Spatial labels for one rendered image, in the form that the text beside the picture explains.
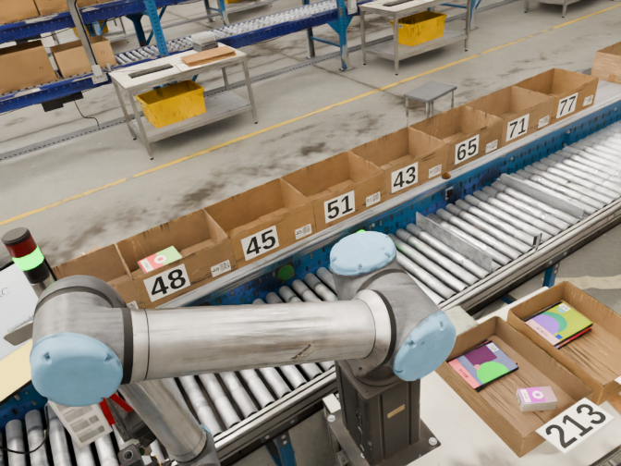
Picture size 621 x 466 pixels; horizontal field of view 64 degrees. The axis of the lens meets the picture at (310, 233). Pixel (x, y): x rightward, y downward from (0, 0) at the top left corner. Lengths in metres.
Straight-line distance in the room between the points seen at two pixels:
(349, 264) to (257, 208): 1.33
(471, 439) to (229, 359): 1.00
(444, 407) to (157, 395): 0.96
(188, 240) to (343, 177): 0.84
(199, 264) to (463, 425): 1.10
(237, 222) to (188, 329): 1.56
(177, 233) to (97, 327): 1.48
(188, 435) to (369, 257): 0.56
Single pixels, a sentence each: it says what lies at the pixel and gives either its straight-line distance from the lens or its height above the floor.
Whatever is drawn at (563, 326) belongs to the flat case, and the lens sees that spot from 1.95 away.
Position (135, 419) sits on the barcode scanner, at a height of 1.09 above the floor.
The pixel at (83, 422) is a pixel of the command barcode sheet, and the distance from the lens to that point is 1.43.
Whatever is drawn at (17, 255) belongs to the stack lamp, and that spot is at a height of 1.63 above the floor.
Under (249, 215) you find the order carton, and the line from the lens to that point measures 2.33.
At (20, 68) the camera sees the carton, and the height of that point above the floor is 0.99.
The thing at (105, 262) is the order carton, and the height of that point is 0.98.
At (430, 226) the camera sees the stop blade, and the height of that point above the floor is 0.77.
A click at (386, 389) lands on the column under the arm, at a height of 1.07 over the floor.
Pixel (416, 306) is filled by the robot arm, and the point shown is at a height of 1.47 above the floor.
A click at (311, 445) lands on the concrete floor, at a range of 2.53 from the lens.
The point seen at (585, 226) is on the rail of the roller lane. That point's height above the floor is 0.74.
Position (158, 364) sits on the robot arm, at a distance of 0.80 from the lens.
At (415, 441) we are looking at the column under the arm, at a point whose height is 0.77.
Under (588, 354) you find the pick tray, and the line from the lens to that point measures 1.93.
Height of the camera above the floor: 2.15
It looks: 35 degrees down
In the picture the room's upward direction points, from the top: 8 degrees counter-clockwise
